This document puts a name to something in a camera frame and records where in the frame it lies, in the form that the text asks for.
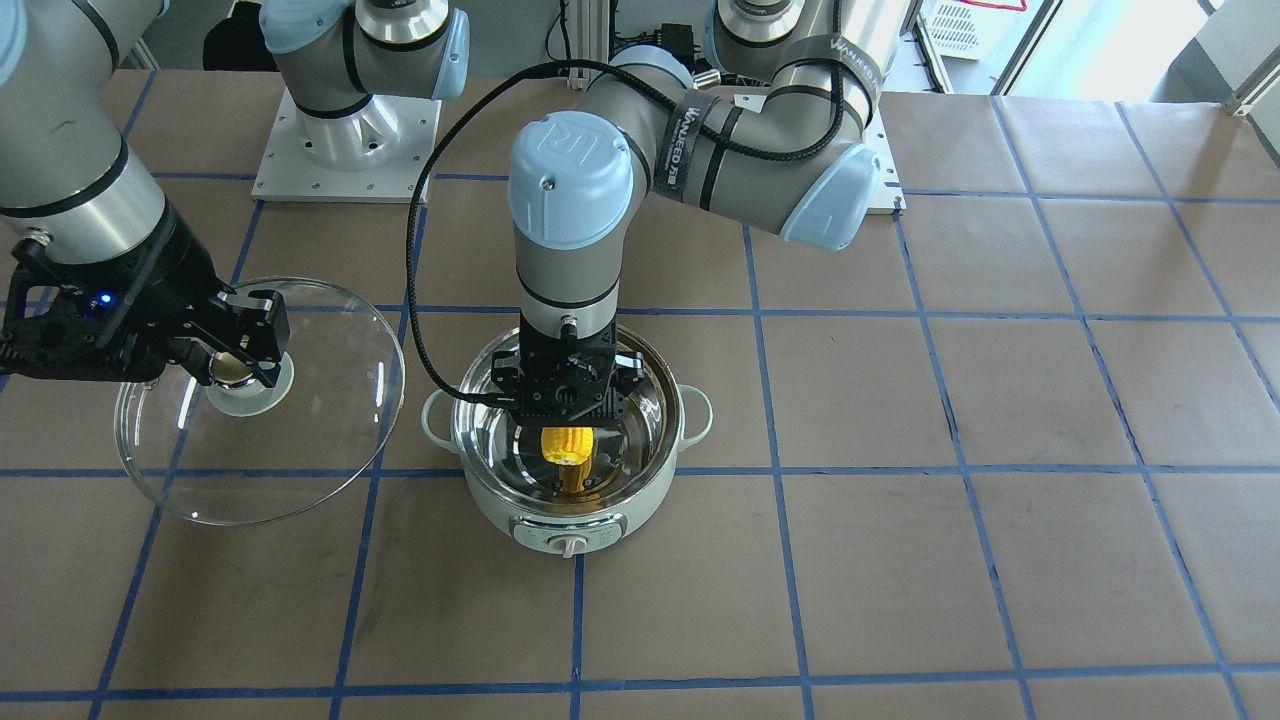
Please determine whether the white electric cooking pot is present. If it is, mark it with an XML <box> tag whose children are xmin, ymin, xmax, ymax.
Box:
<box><xmin>420</xmin><ymin>325</ymin><xmax>714</xmax><ymax>557</ymax></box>

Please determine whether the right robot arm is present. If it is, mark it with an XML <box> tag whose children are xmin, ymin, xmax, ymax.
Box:
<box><xmin>1</xmin><ymin>1</ymin><xmax>470</xmax><ymax>391</ymax></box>

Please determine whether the yellow corn cob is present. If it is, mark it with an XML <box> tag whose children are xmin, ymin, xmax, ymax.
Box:
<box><xmin>540</xmin><ymin>427</ymin><xmax>596</xmax><ymax>495</ymax></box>

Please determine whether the white perforated box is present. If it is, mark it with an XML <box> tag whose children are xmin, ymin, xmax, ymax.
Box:
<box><xmin>925</xmin><ymin>1</ymin><xmax>1028</xmax><ymax>61</ymax></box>

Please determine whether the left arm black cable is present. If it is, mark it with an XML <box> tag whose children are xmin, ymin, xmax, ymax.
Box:
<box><xmin>404</xmin><ymin>0</ymin><xmax>851</xmax><ymax>406</ymax></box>

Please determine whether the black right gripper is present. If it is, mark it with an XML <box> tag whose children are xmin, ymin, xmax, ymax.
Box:
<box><xmin>1</xmin><ymin>202</ymin><xmax>291</xmax><ymax>389</ymax></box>

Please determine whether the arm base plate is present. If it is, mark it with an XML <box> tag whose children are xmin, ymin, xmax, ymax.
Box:
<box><xmin>735</xmin><ymin>92</ymin><xmax>906</xmax><ymax>217</ymax></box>
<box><xmin>252</xmin><ymin>92</ymin><xmax>442</xmax><ymax>204</ymax></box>

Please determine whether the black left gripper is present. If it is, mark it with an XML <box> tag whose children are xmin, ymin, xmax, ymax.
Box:
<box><xmin>490</xmin><ymin>318</ymin><xmax>646</xmax><ymax>428</ymax></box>

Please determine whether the black power adapter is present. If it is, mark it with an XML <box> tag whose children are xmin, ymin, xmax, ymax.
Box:
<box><xmin>655</xmin><ymin>23</ymin><xmax>699</xmax><ymax>68</ymax></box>

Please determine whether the glass pot lid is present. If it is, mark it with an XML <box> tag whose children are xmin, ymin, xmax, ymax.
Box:
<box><xmin>115</xmin><ymin>277</ymin><xmax>404</xmax><ymax>527</ymax></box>

